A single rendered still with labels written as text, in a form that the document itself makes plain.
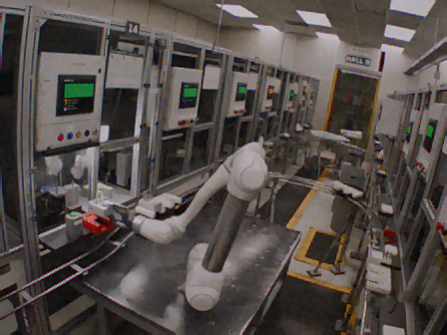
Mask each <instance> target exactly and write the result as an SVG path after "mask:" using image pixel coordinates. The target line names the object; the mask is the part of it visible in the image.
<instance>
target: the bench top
mask: <svg viewBox="0 0 447 335"><path fill-rule="evenodd" d="M222 210H223V207H220V206H216V205H214V204H211V203H208V202H206V204H205V205H204V207H203V208H202V209H201V210H200V211H199V212H198V213H197V216H196V217H194V219H193V220H192V221H191V222H190V224H188V225H187V226H186V231H185V232H184V233H183V237H181V238H180V239H179V240H177V241H174V242H171V243H170V244H167V245H163V244H157V243H155V242H152V241H150V240H144V239H143V238H141V237H138V236H137V235H135V233H134V234H133V235H131V236H130V237H129V238H128V239H127V241H126V242H125V243H124V244H126V245H125V246H124V247H122V246H121V247H120V248H119V249H118V250H116V251H115V253H113V254H112V256H109V258H107V259H105V260H104V261H103V262H100V264H97V265H96V266H95V267H92V268H91V269H89V270H87V271H88V274H85V275H83V274H81V275H78V277H75V278H74V279H72V280H74V281H75V282H77V283H78V284H81V285H82V286H84V287H85V288H87V289H88V290H89V291H91V292H94V293H95V294H97V295H98V296H99V297H101V298H103V299H105V300H107V301H108V302H110V303H111V304H113V305H115V306H117V307H119V308H120V309H122V310H124V311H125V312H128V313H130V314H131V315H133V316H134V317H137V318H139V319H141V320H142V321H143V322H147V323H148V324H150V325H152V326H153V327H156V328H157V329H159V330H161V331H163V332H165V333H167V334H170V335H201V334H202V335H243V333H244V331H245V330H246V328H247V327H248V326H249V324H250V322H251V320H252V319H253V317H254V316H255V314H256V313H257V311H258V309H259V308H260V306H261V304H262V303H263V301H264V300H265V298H266V296H267V294H268V293H269V291H270V289H271V288H272V286H273V285H274V283H275V281H276V279H277V277H278V276H279V274H280V272H281V271H282V269H283V267H284V266H285V264H286V262H287V261H288V259H289V257H290V256H291V254H292V252H293V251H294V250H295V247H296V244H297V243H298V241H299V239H300V237H301V236H302V234H303V232H302V231H297V230H294V229H292V228H288V227H283V226H281V225H278V224H275V223H273V222H267V221H264V220H261V219H259V218H256V217H251V216H248V215H245V216H244V218H243V220H242V225H241V226H240V229H239V231H238V233H237V235H236V238H235V240H234V242H233V244H232V248H231V251H230V252H229V255H228V257H227V259H226V261H225V263H224V265H223V272H224V274H225V277H224V280H223V288H222V291H221V293H220V299H219V300H218V303H217V304H216V306H215V307H213V308H212V309H211V310H205V311H201V310H198V309H195V308H194V307H193V306H192V305H190V303H189V301H188V298H187V294H186V293H184V292H180V291H179V290H178V287H179V286H182V285H183V284H184V283H185V282H186V279H187V268H188V265H187V262H188V257H189V254H190V252H191V251H192V250H193V248H194V246H196V245H199V244H203V243H204V244H209V242H210V240H211V238H212V235H213V233H214V231H215V228H216V224H217V222H218V219H219V217H220V215H221V212H222ZM117 247H118V245H115V244H112V243H109V242H105V243H104V244H103V245H101V246H100V247H99V248H97V249H96V251H93V252H92V253H91V254H88V255H87V256H85V257H83V258H81V259H80V260H77V261H76V262H75V263H74V264H76V265H77V266H79V267H81V268H82V269H85V268H88V267H89V266H90V265H92V264H94V263H96V262H97V261H99V260H101V259H102V258H105V256H106V255H107V256H108V254H109V253H111V252H112V251H113V250H114V249H116V248H117ZM230 330H233V333H231V332H229V331H230Z"/></svg>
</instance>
